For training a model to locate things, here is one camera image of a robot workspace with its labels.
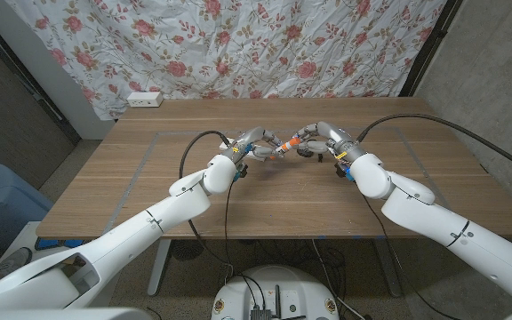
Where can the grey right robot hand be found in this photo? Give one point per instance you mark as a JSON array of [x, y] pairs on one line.
[[338, 138]]

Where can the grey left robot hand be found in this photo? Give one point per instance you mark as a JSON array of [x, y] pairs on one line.
[[247, 138]]

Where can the orange blue white glue stick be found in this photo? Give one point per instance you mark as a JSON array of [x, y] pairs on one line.
[[285, 146]]

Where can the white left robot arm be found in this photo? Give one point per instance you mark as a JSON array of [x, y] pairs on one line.
[[127, 231]]

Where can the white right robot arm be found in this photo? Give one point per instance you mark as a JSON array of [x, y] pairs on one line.
[[438, 218]]

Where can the flat white cardboard box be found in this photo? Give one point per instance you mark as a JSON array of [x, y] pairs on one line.
[[249, 154]]

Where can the floral backdrop cloth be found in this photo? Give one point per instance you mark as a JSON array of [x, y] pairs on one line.
[[238, 44]]

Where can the white power strip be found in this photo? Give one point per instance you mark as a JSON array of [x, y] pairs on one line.
[[144, 99]]

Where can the black backdrop stand pole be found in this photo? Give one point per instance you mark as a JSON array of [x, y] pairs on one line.
[[429, 44]]

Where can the grey table leg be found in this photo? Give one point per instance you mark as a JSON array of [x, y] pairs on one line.
[[389, 266]]

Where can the white robot torso base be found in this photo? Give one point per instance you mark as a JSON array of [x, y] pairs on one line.
[[278, 289]]

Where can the white table leg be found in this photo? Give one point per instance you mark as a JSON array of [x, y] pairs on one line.
[[158, 266]]

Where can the blue flat floor item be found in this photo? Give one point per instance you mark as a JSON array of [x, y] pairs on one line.
[[56, 243]]

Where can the blue plastic bin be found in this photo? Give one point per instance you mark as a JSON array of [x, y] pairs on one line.
[[2, 204]]

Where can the grey sneaker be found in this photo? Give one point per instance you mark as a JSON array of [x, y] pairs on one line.
[[16, 258]]

